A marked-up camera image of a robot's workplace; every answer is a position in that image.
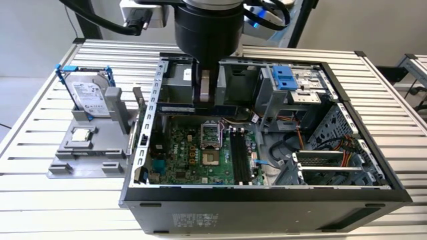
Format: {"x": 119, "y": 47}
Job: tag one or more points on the dark RAM stick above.
{"x": 176, "y": 110}
{"x": 91, "y": 152}

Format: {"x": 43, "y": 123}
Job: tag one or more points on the black RAM slot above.
{"x": 246, "y": 156}
{"x": 238, "y": 156}
{"x": 234, "y": 156}
{"x": 242, "y": 156}

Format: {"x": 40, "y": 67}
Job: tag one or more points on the grey power supply unit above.
{"x": 175, "y": 92}

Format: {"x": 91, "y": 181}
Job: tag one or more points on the blue plastic drive latch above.
{"x": 283, "y": 75}

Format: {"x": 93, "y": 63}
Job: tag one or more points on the green graphics card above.
{"x": 142, "y": 112}

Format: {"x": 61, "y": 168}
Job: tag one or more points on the white label tag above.
{"x": 254, "y": 119}

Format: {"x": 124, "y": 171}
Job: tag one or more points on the four pin power connector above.
{"x": 190, "y": 137}

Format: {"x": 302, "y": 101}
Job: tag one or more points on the hard disk in blue carrier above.
{"x": 88, "y": 97}

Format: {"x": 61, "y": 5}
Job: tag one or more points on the yellow square inductor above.
{"x": 192, "y": 149}
{"x": 192, "y": 161}
{"x": 192, "y": 155}

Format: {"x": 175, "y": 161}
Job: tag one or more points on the CPU socket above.
{"x": 210, "y": 157}

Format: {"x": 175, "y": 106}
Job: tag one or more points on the grey parts rack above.
{"x": 100, "y": 140}

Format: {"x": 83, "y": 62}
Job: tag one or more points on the teal board connector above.
{"x": 159, "y": 166}

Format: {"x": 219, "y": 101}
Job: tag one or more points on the silver CPU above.
{"x": 80, "y": 135}

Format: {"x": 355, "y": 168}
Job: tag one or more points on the green motherboard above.
{"x": 216, "y": 172}

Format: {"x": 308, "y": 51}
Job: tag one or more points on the metal disk bay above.
{"x": 320, "y": 168}

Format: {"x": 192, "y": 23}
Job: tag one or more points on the black PC case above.
{"x": 234, "y": 215}

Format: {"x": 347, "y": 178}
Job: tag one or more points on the black frame post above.
{"x": 302, "y": 25}
{"x": 89, "y": 33}

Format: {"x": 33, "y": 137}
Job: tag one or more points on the metal frame table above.
{"x": 411, "y": 61}

